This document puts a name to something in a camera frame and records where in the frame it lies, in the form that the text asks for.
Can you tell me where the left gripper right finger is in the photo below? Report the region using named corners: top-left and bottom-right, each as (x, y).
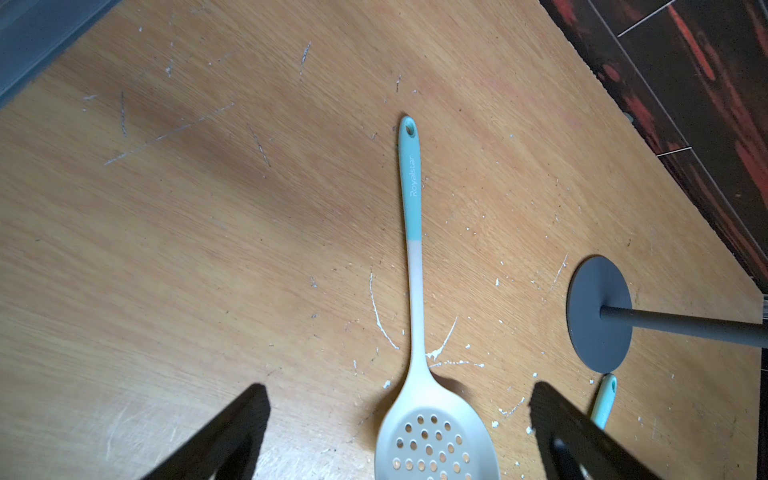
top-left (530, 381), bottom-right (657, 479)

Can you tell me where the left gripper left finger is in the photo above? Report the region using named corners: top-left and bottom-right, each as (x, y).
top-left (145, 384), bottom-right (271, 479)

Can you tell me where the white teal skimmer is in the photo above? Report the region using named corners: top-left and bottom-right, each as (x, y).
top-left (374, 116), bottom-right (501, 479)
top-left (590, 373), bottom-right (618, 429)

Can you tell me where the grey utensil rack stand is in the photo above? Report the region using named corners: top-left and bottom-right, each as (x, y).
top-left (566, 255), bottom-right (767, 374)

